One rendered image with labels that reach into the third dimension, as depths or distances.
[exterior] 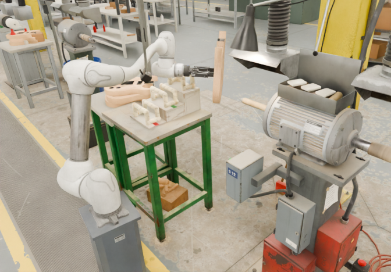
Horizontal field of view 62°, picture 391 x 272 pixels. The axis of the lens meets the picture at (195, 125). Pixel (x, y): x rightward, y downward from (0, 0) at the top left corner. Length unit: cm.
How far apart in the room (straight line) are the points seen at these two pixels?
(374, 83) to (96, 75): 120
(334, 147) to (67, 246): 215
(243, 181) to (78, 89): 96
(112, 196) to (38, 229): 139
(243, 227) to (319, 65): 161
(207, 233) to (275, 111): 144
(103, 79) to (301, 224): 116
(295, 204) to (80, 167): 113
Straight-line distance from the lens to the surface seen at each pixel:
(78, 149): 189
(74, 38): 373
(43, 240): 301
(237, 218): 285
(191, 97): 235
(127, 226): 193
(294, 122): 151
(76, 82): 180
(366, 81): 136
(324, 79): 157
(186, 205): 265
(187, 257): 259
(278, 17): 161
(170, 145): 290
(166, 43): 210
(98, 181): 178
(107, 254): 200
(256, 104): 174
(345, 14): 238
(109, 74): 170
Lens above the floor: 199
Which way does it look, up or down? 28 degrees down
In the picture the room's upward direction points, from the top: 3 degrees counter-clockwise
